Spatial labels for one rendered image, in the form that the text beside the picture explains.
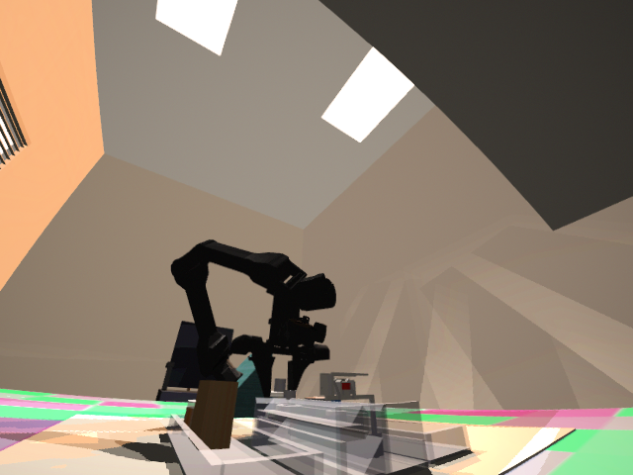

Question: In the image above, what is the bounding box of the brown rectangular block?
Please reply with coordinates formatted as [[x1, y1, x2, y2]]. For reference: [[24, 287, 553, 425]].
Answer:
[[190, 380, 238, 449]]

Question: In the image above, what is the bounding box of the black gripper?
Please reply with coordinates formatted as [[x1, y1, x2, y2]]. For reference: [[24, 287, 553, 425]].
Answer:
[[229, 310, 330, 398]]

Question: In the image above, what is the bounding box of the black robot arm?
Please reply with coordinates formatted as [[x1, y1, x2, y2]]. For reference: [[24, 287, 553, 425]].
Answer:
[[171, 239, 336, 382]]

